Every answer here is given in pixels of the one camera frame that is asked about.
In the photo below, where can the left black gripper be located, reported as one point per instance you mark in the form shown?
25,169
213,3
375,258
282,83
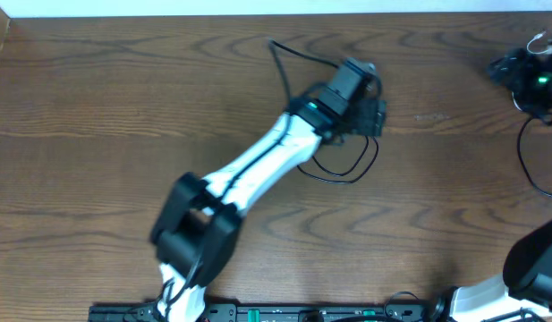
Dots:
374,116

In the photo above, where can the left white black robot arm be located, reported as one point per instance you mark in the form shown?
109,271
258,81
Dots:
198,227

